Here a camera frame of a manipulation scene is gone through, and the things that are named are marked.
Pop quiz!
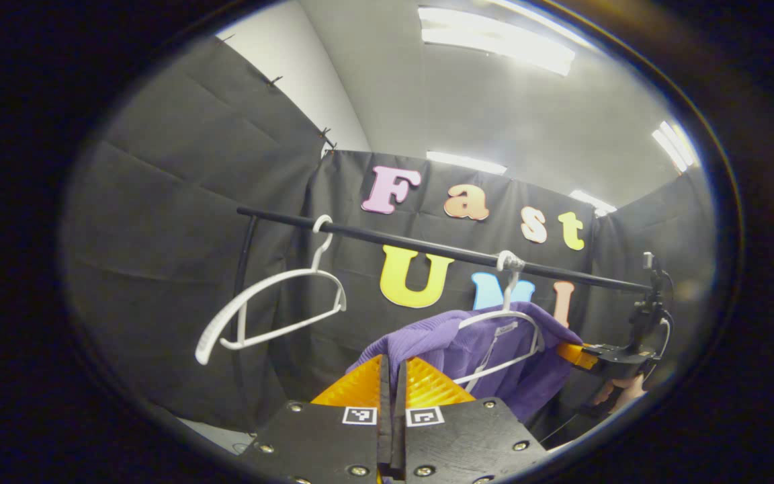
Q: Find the purple knit jacket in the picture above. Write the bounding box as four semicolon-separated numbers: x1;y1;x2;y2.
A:
347;302;584;424

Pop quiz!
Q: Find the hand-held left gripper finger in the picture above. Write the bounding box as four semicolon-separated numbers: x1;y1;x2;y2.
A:
392;356;549;484
239;354;393;484

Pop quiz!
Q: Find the white plastic hanger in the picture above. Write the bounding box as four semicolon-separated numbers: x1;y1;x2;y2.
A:
196;215;347;366
453;251;544;394

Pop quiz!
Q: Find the black metal clothes rack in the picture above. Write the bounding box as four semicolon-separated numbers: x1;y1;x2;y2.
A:
229;205;655;434

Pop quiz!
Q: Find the black backdrop cloth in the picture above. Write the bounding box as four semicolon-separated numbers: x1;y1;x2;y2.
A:
61;37;717;444

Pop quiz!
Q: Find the ceiling light panel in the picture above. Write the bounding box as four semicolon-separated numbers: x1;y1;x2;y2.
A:
426;151;508;175
652;120;701;173
418;5;576;77
569;190;617;218

